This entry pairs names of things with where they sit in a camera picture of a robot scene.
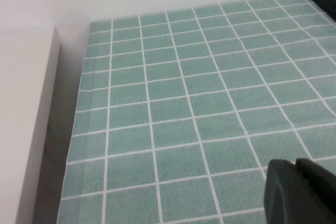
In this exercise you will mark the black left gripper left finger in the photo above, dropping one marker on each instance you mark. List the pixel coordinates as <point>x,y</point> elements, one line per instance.
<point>286,197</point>

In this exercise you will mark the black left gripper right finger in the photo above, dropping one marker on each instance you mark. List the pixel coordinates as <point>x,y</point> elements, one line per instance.
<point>325,195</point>

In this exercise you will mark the green checked tablecloth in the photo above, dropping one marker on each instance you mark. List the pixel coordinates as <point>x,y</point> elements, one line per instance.
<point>183,103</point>

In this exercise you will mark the white side panel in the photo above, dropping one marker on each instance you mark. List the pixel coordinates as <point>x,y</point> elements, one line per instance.
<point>21,103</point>

